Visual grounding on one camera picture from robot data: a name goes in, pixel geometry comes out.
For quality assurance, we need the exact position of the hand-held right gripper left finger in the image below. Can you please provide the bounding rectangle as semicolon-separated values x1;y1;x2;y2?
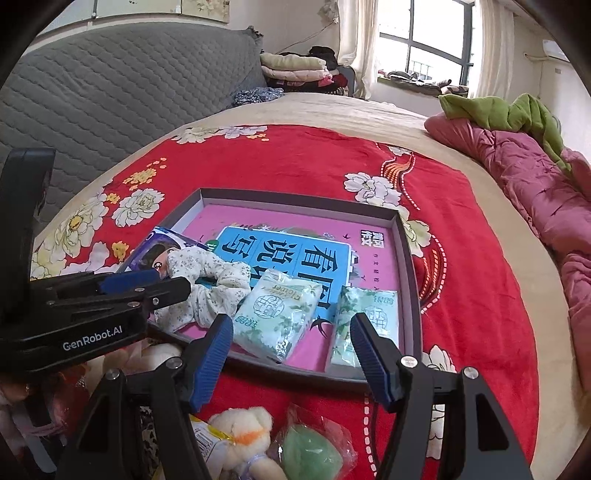
55;313;235;480

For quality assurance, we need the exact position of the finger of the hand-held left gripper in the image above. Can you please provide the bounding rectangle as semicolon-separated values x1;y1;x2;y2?
130;277;192;319
97;269;162;296

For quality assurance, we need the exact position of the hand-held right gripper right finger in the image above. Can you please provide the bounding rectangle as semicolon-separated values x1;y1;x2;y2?
349;313;534;480

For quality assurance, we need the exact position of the white floral scrunchie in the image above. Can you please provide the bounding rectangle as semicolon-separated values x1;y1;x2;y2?
152;247;252;334

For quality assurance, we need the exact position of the cartoon girl wipes packet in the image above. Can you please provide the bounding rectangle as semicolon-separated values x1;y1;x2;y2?
127;226;218;278

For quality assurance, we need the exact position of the green white tissue packet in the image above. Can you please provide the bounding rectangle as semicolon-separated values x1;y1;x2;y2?
325;286;400;370
232;269;323;363

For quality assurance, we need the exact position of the beige bunny plush toy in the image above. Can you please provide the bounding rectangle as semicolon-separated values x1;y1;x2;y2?
85;342;183;386

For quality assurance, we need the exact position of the yellow white snack packet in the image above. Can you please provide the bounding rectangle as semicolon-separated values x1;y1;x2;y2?
189;413;232;480

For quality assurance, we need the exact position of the grey cardboard box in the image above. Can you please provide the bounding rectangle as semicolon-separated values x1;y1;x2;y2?
115;188;423;384

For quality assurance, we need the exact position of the green sponge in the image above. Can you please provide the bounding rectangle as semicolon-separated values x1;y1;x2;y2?
272;404;358;480

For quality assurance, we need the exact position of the cream bear plush toy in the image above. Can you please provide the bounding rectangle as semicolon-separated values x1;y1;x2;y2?
208;406;289;480

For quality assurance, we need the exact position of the leopard print scrunchie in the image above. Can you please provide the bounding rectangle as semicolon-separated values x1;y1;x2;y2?
139;408;162;480

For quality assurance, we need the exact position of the pink book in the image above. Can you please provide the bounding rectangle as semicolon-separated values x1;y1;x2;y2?
178;205;400;370

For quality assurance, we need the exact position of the red floral blanket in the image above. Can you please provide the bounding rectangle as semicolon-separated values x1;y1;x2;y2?
30;124;541;480

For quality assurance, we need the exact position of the grey quilted headboard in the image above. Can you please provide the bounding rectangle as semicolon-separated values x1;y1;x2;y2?
0;23;269;241

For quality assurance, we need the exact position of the blue patterned cloth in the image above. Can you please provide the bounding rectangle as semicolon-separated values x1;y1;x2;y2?
231;87;286;108

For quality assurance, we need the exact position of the pink quilt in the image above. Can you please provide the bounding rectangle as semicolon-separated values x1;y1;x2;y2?
424;113;591;370

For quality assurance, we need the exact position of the pink folded blanket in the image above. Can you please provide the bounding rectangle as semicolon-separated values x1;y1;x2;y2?
263;67;333;86

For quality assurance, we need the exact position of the dark red patterned cloth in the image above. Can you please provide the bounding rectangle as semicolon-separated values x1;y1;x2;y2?
323;69;354;97

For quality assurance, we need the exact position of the green cloth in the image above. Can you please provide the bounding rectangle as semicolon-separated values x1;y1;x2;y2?
438;92;573;174

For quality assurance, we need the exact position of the black garment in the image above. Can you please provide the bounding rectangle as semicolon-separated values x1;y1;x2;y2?
307;45;340;65

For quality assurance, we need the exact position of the rumpled dark bedding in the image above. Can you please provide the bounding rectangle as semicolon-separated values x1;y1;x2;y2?
379;69;469;97

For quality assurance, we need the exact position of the white curtain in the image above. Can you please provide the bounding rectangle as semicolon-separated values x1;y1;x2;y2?
337;0;382;100
466;0;515;100

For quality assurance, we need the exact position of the dark framed window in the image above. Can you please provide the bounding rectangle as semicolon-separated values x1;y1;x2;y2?
376;0;476;88

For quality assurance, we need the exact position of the white air conditioner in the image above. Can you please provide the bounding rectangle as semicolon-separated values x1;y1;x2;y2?
541;39;571;63

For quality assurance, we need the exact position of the floral wall panel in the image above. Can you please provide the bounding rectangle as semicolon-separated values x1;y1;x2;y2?
90;0;232;24

